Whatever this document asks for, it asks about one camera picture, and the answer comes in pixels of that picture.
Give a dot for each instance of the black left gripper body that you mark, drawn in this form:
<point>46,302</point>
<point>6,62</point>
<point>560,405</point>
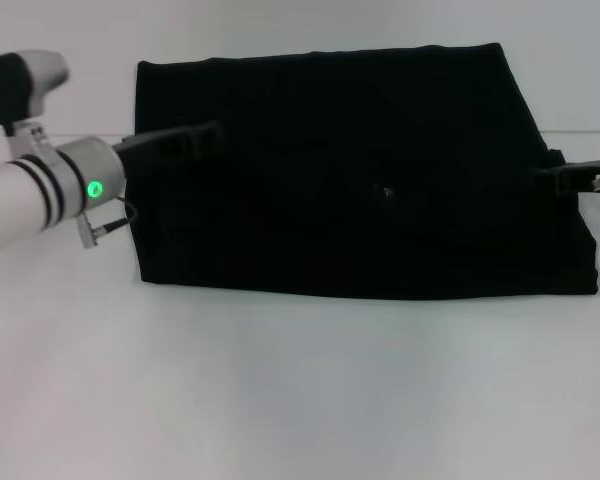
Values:
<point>150,145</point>

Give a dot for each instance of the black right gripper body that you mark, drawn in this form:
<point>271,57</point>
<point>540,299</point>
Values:
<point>575,177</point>

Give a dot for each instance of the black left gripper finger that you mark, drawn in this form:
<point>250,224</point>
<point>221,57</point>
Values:
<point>207,144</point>
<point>209,129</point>

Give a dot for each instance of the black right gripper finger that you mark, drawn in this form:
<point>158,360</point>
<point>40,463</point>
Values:
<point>546,186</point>
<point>544,175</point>

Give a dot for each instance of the black t-shirt with FREE print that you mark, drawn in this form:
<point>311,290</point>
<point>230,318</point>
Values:
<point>355,225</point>

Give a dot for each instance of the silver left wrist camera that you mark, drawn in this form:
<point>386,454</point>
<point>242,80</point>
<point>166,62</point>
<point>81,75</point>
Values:
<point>45,75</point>

